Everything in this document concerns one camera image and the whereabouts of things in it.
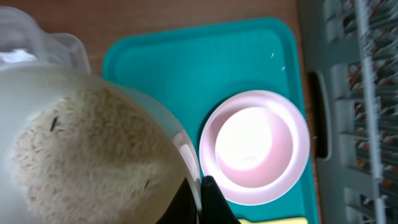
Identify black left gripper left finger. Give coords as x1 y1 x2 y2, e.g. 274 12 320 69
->
156 179 197 224

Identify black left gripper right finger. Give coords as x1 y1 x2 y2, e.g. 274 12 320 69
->
201 175 240 224

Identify pink bowl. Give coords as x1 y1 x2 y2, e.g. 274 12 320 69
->
199 90 310 205

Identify yellow plastic spoon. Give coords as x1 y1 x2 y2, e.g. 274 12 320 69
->
239 217 308 224

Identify white rice pile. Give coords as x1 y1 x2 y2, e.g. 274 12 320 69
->
11 88 186 223

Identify white bowl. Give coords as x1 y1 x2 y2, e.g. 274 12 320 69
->
1 63 201 223

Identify grey dishwasher rack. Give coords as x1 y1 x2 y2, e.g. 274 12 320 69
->
298 0 397 223

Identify teal plastic tray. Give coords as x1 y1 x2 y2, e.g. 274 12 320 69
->
101 17 320 224

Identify clear plastic bin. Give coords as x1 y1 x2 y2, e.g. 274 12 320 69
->
1 6 91 73

